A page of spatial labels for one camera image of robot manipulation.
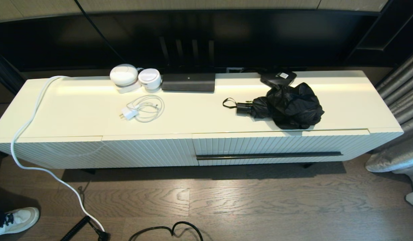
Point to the grey pleated curtain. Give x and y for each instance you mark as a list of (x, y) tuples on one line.
[(400, 87)]

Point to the white sneaker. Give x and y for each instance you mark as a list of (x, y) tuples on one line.
[(22, 217)]

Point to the black umbrella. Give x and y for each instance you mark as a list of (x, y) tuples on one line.
[(293, 107)]

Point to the black shelf unit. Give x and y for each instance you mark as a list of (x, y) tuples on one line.
[(394, 33)]

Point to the black set-top box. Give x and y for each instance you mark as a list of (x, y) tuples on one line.
[(276, 77)]

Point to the white fluted drawer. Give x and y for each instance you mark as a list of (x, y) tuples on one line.
[(260, 144)]

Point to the small white round device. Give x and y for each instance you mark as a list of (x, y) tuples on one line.
[(149, 78)]

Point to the white USB charger adapter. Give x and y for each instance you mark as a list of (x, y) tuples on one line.
[(130, 113)]

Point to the black router with antennas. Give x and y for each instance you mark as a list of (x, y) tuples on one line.
[(188, 83)]

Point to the black television screen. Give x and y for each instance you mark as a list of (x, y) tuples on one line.
[(260, 36)]

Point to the large white round device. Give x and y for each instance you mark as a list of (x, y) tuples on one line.
[(123, 74)]

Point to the white TV cabinet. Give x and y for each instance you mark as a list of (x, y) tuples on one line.
[(92, 113)]

